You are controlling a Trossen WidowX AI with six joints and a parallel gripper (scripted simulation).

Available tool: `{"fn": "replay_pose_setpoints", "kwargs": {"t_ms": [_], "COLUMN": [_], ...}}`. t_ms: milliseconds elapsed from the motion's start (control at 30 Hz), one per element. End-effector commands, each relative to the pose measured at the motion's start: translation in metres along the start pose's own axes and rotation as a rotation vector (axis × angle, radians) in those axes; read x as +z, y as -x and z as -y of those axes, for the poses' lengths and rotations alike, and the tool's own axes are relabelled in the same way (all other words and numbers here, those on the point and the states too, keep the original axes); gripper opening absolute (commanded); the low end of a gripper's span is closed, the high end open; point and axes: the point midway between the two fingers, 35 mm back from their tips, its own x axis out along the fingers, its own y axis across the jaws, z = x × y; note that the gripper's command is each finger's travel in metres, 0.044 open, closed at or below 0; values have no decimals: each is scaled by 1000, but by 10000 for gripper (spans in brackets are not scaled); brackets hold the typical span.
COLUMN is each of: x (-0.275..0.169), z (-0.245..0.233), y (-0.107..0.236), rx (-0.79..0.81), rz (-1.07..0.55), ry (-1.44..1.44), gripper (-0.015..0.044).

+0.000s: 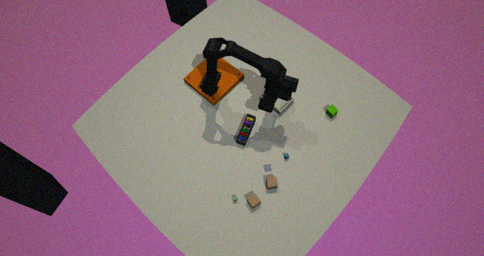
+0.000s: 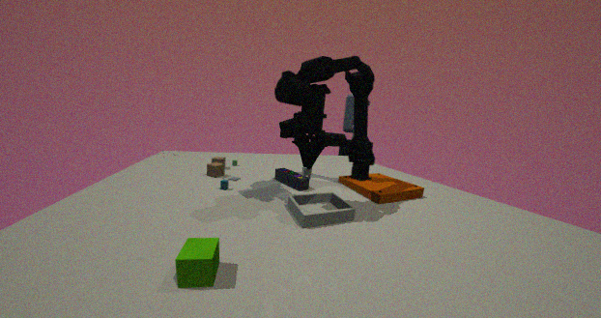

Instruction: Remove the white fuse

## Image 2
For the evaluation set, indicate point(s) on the small teal block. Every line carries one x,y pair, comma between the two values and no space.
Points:
224,184

